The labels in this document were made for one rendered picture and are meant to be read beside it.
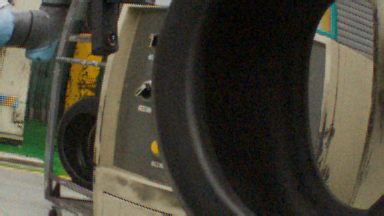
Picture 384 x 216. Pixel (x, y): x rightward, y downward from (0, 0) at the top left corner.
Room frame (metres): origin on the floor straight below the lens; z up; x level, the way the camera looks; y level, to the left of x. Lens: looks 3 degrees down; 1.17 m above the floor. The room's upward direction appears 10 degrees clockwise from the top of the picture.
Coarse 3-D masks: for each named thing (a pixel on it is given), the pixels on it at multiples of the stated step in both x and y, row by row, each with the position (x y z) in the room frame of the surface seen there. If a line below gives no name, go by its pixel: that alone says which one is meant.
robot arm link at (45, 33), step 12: (36, 12) 1.52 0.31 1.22; (48, 12) 1.54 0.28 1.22; (60, 12) 1.55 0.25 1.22; (36, 24) 1.51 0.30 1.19; (48, 24) 1.53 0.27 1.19; (60, 24) 1.56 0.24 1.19; (36, 36) 1.52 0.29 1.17; (48, 36) 1.54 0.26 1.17; (24, 48) 1.53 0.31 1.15; (36, 48) 1.54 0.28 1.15; (48, 48) 1.55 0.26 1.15; (36, 60) 1.55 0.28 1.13; (48, 60) 1.57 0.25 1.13
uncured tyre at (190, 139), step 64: (192, 0) 1.26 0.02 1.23; (256, 0) 1.46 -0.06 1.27; (320, 0) 1.46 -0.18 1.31; (192, 64) 1.25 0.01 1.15; (256, 64) 1.49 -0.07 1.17; (192, 128) 1.24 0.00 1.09; (256, 128) 1.48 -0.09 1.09; (192, 192) 1.23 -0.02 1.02; (256, 192) 1.43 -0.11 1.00; (320, 192) 1.43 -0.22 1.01
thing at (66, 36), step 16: (64, 32) 5.32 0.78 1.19; (64, 48) 5.31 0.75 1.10; (80, 64) 5.19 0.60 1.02; (96, 64) 5.11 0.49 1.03; (80, 112) 5.29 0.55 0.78; (96, 112) 5.22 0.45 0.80; (48, 128) 5.33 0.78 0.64; (64, 128) 5.36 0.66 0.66; (80, 128) 5.63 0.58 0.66; (48, 144) 5.32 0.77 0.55; (64, 144) 5.52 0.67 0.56; (80, 144) 5.64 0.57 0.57; (48, 160) 5.31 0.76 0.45; (64, 160) 5.34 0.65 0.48; (80, 160) 5.61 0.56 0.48; (48, 176) 5.31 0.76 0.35; (80, 176) 5.49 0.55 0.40; (48, 192) 5.31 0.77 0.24; (80, 192) 5.16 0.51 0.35; (48, 208) 5.32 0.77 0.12; (64, 208) 5.23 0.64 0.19; (80, 208) 5.35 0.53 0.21
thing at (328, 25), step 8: (328, 8) 1.98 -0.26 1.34; (336, 8) 1.97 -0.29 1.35; (328, 16) 1.98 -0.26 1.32; (336, 16) 1.97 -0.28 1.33; (320, 24) 1.99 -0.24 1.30; (328, 24) 1.98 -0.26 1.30; (336, 24) 1.97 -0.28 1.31; (320, 32) 1.98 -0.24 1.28; (328, 32) 1.98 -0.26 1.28; (336, 32) 1.97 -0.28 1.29; (336, 40) 1.97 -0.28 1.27
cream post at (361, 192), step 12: (372, 0) 1.51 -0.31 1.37; (372, 12) 1.52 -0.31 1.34; (372, 84) 1.52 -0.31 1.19; (372, 96) 1.51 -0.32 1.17; (372, 108) 1.51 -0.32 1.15; (372, 120) 1.51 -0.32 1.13; (372, 132) 1.50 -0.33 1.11; (372, 144) 1.50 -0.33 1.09; (372, 156) 1.50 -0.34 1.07; (360, 168) 1.51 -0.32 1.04; (372, 168) 1.49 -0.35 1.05; (360, 180) 1.51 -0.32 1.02; (372, 180) 1.49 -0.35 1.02; (360, 192) 1.50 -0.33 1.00; (372, 192) 1.48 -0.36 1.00; (348, 204) 1.52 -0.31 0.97; (360, 204) 1.49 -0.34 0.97; (372, 204) 1.47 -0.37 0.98
